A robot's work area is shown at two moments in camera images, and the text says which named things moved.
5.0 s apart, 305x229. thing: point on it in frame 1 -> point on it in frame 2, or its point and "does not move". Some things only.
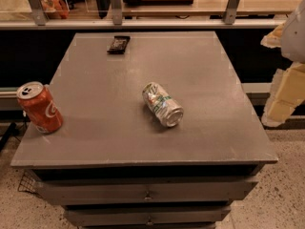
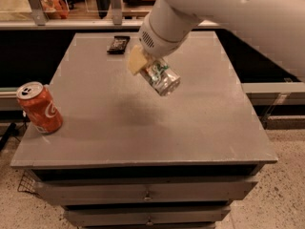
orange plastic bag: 53,6 does not move
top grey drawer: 138,191 does not move
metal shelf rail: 142,25 does not move
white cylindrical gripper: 294,35 -> 156,43
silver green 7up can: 168,112 -> 163,78
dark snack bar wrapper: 118,45 does not move
